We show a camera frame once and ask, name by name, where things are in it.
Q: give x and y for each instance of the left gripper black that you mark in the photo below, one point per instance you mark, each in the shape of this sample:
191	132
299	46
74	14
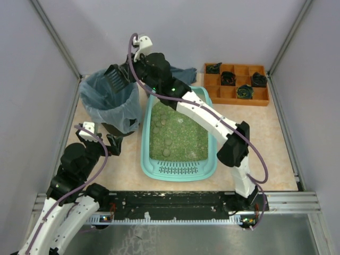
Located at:
107	142

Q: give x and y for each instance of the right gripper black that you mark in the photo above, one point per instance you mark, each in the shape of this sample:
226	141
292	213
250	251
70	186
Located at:
130	70

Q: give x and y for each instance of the black trash bin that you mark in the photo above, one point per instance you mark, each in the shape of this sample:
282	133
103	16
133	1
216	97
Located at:
114	131

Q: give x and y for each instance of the black litter scoop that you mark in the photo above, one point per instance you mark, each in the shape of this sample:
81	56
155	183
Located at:
118	77

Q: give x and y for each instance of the teal plastic litter box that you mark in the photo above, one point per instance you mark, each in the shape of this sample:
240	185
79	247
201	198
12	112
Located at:
175	171

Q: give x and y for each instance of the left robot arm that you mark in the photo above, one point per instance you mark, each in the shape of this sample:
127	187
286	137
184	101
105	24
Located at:
61	196

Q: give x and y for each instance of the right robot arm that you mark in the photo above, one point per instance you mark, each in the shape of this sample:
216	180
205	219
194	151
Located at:
152	72

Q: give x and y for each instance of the green cat litter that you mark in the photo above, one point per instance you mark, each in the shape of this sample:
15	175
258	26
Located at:
175	137

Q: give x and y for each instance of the translucent blue bin liner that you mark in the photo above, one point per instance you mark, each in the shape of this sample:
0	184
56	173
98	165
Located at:
121	110

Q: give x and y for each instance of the grey-blue cloth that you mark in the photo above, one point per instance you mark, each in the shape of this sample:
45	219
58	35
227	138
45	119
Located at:
188	76

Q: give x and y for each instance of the black rolled item top-left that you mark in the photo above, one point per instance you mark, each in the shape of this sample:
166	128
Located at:
213	68

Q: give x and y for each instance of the orange wooden compartment tray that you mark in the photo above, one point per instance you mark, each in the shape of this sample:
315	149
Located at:
236	84

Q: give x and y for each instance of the black rolled item middle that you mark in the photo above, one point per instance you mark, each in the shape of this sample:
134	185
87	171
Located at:
228	78

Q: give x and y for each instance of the black rolled item lower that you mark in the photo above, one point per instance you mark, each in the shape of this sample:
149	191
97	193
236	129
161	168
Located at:
245	92

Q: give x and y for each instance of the black rolled item right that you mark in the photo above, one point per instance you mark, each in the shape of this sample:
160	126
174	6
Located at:
258	80

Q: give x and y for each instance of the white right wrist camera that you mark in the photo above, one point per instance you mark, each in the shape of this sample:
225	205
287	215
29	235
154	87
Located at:
144	46

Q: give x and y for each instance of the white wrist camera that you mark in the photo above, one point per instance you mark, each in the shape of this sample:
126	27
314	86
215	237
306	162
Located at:
91	128
144	46

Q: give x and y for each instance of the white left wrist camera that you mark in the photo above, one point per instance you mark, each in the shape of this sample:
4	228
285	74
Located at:
91	128

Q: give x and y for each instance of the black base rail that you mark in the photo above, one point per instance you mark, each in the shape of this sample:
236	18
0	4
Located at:
100	208

